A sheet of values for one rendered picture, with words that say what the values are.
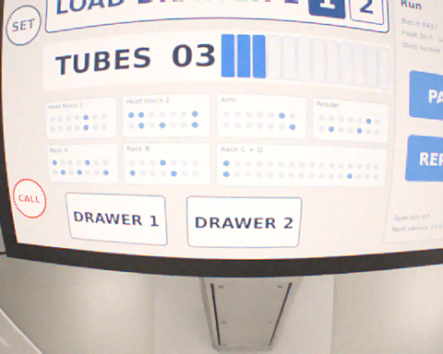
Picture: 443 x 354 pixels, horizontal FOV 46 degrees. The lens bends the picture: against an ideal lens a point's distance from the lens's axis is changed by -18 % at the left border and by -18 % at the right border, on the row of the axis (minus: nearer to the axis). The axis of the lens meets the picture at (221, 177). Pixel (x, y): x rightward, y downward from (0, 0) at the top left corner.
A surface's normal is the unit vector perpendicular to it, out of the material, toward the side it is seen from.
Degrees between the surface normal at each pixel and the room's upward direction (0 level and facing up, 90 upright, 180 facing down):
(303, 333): 5
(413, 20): 50
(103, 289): 1
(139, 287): 0
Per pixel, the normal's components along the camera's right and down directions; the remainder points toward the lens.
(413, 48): -0.04, 0.37
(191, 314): -0.11, -0.47
